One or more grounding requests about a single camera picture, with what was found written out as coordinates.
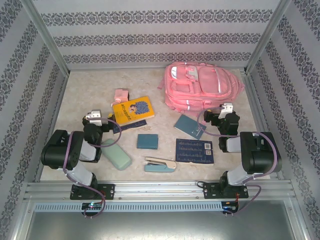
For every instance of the small circuit board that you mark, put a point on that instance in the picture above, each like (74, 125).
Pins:
(92, 205)
(230, 205)

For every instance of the small pink box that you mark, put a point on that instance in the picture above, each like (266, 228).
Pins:
(121, 95)

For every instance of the left small circuit board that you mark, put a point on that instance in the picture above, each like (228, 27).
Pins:
(92, 205)

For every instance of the aluminium frame post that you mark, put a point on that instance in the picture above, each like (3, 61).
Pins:
(267, 37)
(46, 37)

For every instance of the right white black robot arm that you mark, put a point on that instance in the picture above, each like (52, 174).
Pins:
(262, 155)

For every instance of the thin navy book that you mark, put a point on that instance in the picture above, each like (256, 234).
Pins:
(132, 125)

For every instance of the right small circuit board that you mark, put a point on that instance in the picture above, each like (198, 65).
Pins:
(230, 205)

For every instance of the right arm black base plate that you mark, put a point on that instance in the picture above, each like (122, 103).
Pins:
(208, 191)

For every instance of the teal blue notebook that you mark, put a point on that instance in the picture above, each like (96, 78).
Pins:
(187, 125)

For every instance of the blue beige stapler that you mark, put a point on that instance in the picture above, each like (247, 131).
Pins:
(157, 167)

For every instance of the pink backpack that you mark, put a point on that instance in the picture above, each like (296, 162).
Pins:
(207, 82)

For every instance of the aluminium mounting rail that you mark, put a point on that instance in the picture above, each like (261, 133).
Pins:
(155, 190)

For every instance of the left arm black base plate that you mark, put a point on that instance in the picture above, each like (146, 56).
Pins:
(110, 191)

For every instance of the grey metal sheet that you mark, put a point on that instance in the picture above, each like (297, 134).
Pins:
(160, 227)

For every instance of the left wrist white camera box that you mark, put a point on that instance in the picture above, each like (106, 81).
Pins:
(94, 115)

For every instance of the navy book with QR codes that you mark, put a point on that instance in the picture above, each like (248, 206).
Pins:
(192, 150)

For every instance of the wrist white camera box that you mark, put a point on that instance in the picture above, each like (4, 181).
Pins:
(94, 115)
(226, 108)

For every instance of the aluminium side rail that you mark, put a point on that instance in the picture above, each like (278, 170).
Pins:
(53, 125)
(262, 125)

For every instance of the thin aluminium back rail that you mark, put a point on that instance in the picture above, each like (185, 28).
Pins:
(87, 68)

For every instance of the pale green hard case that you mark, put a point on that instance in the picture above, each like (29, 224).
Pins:
(116, 155)

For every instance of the yellow cartoon book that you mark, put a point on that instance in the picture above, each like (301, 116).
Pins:
(135, 110)

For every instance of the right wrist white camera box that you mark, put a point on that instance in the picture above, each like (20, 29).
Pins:
(226, 108)

